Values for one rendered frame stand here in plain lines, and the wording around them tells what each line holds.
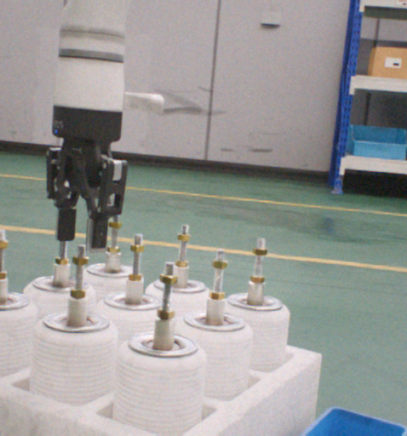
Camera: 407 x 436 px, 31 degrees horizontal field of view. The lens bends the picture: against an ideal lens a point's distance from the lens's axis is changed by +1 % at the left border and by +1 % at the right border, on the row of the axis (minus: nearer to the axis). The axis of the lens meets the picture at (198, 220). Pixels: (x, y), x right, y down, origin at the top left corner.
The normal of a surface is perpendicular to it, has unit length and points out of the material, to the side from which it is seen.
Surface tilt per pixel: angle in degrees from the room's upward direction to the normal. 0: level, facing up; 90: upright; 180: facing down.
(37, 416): 90
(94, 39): 90
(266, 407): 90
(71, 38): 90
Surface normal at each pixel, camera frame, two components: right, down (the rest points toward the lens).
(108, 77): 0.65, 0.03
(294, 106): -0.11, 0.15
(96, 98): 0.33, 0.17
